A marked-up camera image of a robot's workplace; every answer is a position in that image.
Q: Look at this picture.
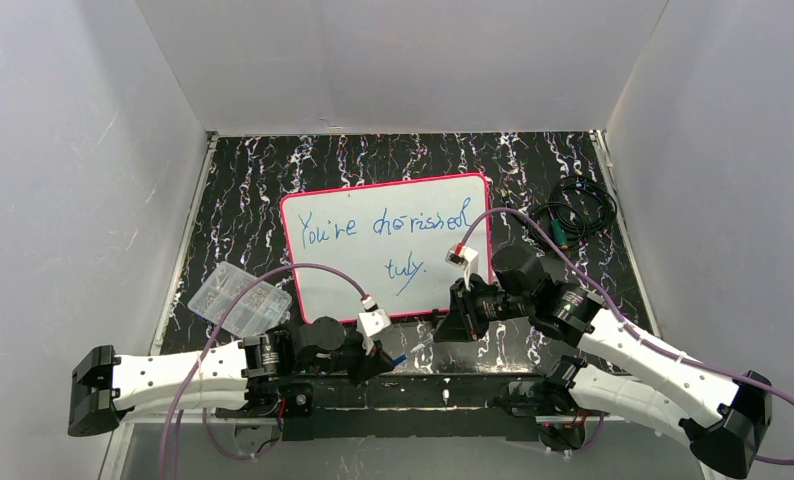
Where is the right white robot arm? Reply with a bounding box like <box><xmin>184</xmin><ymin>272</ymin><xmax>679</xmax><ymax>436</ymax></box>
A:
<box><xmin>433</xmin><ymin>244</ymin><xmax>772</xmax><ymax>479</ymax></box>

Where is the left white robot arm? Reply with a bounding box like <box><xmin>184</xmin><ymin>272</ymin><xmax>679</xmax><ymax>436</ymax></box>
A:
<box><xmin>67</xmin><ymin>317</ymin><xmax>405</xmax><ymax>438</ymax></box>

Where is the pink framed whiteboard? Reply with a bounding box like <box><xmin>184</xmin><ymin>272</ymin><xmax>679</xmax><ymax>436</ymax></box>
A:
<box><xmin>279</xmin><ymin>173</ymin><xmax>491</xmax><ymax>323</ymax></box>

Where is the clear plastic screw box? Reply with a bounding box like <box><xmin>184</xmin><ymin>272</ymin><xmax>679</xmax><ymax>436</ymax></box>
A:
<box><xmin>187</xmin><ymin>261</ymin><xmax>292</xmax><ymax>338</ymax></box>

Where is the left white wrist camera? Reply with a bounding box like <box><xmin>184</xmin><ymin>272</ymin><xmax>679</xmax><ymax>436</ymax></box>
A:
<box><xmin>356</xmin><ymin>307</ymin><xmax>392</xmax><ymax>356</ymax></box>

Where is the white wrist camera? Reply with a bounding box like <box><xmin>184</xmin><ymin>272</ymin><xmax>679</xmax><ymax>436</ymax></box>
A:
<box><xmin>356</xmin><ymin>307</ymin><xmax>392</xmax><ymax>356</ymax></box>
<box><xmin>445</xmin><ymin>243</ymin><xmax>479</xmax><ymax>290</ymax></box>

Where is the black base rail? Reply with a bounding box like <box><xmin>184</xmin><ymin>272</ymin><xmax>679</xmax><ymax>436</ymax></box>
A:
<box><xmin>264</xmin><ymin>372</ymin><xmax>571</xmax><ymax>444</ymax></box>

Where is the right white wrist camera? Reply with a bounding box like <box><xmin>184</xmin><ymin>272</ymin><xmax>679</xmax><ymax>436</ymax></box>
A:
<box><xmin>445</xmin><ymin>243</ymin><xmax>479</xmax><ymax>290</ymax></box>

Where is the green handled screwdriver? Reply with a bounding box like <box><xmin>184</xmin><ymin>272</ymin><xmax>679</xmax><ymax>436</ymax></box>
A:
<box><xmin>550</xmin><ymin>219</ymin><xmax>569</xmax><ymax>250</ymax></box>

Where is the coiled black cable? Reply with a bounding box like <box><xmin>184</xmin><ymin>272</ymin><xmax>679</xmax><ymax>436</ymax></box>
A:
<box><xmin>502</xmin><ymin>173</ymin><xmax>619</xmax><ymax>253</ymax></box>

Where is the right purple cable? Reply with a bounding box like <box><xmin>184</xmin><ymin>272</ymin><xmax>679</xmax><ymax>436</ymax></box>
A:
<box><xmin>456</xmin><ymin>207</ymin><xmax>794</xmax><ymax>466</ymax></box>

